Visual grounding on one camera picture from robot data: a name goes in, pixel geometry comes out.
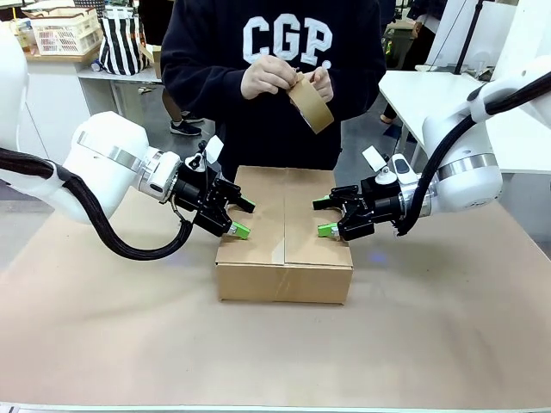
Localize person's left forearm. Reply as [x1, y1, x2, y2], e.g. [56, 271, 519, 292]
[330, 59, 387, 118]

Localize wooden top white cabinet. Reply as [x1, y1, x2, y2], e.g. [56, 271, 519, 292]
[16, 19, 130, 147]

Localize black right arm cable sleeve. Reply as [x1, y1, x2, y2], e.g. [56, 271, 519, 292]
[393, 71, 551, 237]

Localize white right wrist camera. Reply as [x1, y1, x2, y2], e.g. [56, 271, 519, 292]
[361, 145, 397, 186]

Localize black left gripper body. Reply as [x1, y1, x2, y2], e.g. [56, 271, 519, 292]
[174, 165, 242, 237]

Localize person's left hand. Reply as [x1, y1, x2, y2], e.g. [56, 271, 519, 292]
[307, 64, 336, 104]

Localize person in navy hoodie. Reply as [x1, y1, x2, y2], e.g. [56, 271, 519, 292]
[159, 0, 387, 173]

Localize black white striped bag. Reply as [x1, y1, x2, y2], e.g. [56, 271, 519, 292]
[98, 8, 150, 77]

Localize black left arm cable sleeve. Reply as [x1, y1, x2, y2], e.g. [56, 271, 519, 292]
[0, 148, 195, 262]

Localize black stand pole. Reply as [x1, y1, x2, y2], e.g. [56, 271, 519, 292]
[454, 0, 486, 74]

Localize white table with metal legs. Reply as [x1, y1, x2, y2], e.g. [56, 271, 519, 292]
[77, 64, 167, 145]

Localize brown packing tape roll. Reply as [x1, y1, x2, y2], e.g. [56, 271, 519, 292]
[287, 71, 336, 135]

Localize large brown cardboard box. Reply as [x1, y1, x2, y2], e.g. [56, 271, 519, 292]
[214, 165, 355, 305]

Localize white plastic lattice basket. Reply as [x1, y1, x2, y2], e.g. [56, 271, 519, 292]
[29, 8, 104, 56]

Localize black arm cable sleeve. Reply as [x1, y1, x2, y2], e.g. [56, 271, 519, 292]
[393, 71, 551, 237]
[0, 148, 195, 262]

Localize clear plastic jar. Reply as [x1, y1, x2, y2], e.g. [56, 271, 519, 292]
[12, 19, 35, 52]

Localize white rectangular table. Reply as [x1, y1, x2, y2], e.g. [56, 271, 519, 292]
[378, 68, 551, 176]

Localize bystander in dark clothes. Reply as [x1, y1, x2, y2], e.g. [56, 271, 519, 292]
[381, 0, 449, 126]

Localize white panel board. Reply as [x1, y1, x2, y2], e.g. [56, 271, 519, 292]
[425, 0, 517, 70]

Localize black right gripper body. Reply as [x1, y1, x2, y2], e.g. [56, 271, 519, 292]
[339, 174, 404, 242]

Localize person's right hand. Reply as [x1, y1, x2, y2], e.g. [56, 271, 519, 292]
[239, 54, 298, 101]

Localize person's right forearm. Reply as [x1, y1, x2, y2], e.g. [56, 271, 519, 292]
[161, 64, 251, 114]

